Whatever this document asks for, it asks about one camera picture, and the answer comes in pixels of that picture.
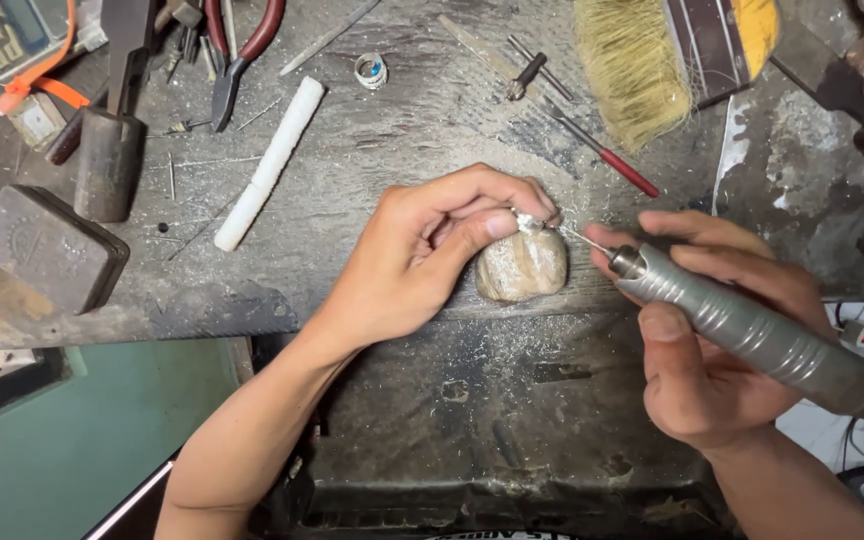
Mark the grey rotary tool handpiece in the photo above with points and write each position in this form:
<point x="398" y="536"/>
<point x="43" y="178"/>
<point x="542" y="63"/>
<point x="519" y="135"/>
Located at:
<point x="754" y="334"/>

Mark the rusty dark bench vise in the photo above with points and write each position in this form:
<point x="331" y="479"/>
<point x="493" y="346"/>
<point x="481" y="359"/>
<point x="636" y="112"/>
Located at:
<point x="863" y="75"/>

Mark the person's left hand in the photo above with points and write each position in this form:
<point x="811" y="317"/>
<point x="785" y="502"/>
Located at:
<point x="394" y="255"/>

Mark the dusty metal bench drawer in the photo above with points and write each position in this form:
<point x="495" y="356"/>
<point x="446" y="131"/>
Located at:
<point x="507" y="420"/>

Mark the small white box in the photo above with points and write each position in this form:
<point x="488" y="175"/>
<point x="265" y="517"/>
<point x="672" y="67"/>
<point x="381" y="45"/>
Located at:
<point x="36" y="120"/>

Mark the digital pocket scale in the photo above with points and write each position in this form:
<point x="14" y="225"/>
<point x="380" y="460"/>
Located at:
<point x="16" y="34"/>

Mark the tape-wrapped bench peg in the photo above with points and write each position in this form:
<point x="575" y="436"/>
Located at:
<point x="522" y="264"/>

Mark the white wax stick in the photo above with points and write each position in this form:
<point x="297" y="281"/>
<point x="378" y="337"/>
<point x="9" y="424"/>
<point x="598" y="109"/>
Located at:
<point x="271" y="165"/>

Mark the flat metal file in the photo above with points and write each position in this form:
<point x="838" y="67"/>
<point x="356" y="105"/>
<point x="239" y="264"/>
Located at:
<point x="481" y="52"/>

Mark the thin grey needle file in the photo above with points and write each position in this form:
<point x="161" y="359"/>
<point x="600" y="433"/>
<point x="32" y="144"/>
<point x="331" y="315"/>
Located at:
<point x="327" y="36"/>

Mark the heap of small metal tools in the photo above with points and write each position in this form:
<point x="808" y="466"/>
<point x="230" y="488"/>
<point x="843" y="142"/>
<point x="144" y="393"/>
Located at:
<point x="186" y="34"/>

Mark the small drill bit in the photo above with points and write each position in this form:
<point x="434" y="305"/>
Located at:
<point x="186" y="126"/>

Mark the person's right hand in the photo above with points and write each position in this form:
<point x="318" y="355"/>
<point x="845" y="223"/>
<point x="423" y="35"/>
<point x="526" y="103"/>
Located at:
<point x="709" y="390"/>

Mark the dark square metal block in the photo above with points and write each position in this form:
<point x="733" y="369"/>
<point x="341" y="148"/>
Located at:
<point x="53" y="249"/>

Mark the dark pin vise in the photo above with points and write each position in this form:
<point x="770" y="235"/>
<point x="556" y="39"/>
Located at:
<point x="526" y="76"/>

